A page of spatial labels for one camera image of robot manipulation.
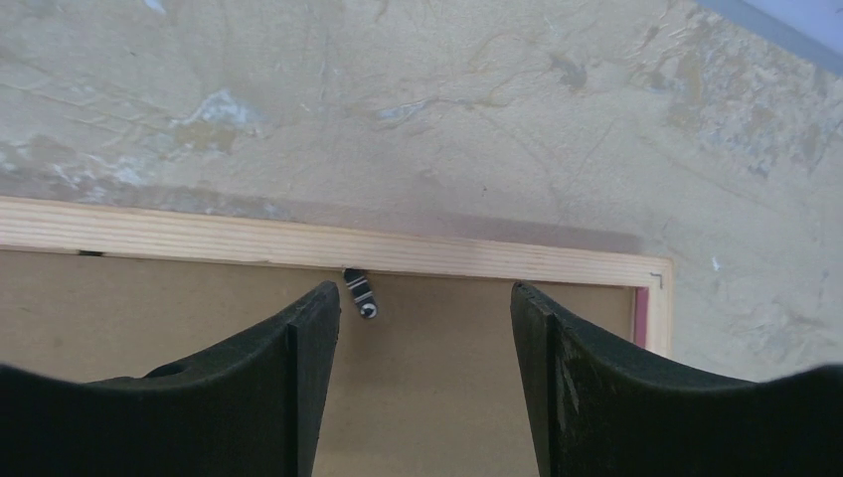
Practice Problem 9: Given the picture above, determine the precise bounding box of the silver frame turn clip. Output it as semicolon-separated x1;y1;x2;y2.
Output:
343;268;379;319

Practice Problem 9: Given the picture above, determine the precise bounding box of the brown cardboard backing board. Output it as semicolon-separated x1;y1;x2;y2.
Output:
0;249;639;477

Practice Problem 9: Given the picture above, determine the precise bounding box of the pink wooden photo frame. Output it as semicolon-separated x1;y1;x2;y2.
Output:
1;197;674;357

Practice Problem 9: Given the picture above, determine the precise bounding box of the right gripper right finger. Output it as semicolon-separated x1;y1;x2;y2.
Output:
510;282;842;476

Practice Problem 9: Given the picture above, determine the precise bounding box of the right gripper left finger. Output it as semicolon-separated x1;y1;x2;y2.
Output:
1;281;341;476

